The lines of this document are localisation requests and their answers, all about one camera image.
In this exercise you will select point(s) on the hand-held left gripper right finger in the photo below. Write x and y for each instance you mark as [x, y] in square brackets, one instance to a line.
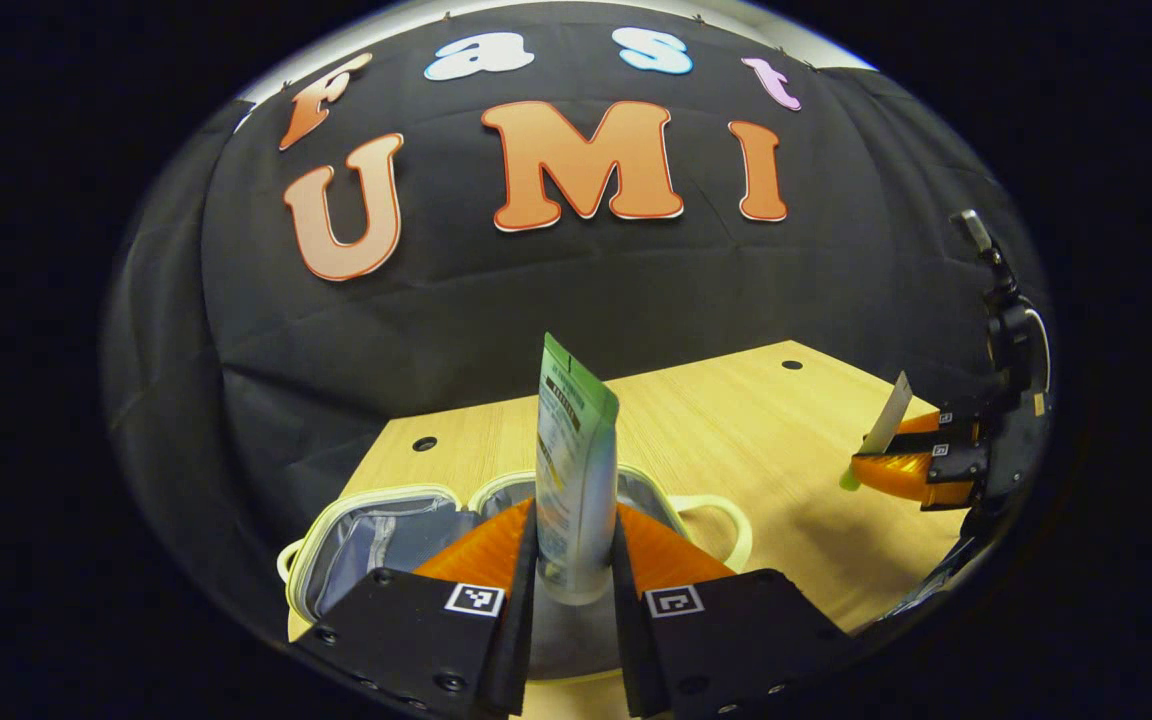
[736, 640]

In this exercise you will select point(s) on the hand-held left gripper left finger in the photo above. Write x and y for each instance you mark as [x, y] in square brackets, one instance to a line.
[416, 640]

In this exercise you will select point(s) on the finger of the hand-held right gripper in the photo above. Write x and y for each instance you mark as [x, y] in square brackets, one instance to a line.
[956, 465]
[956, 422]

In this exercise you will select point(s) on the slim tube with green cap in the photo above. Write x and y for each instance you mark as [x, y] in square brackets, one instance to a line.
[886, 425]

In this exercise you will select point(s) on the pale yellow small suitcase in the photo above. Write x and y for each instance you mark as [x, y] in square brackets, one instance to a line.
[386, 530]

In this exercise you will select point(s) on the green and white cream tube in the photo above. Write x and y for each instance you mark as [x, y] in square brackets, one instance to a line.
[576, 470]

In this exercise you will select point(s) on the black backdrop cloth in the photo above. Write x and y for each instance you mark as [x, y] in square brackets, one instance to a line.
[536, 300]

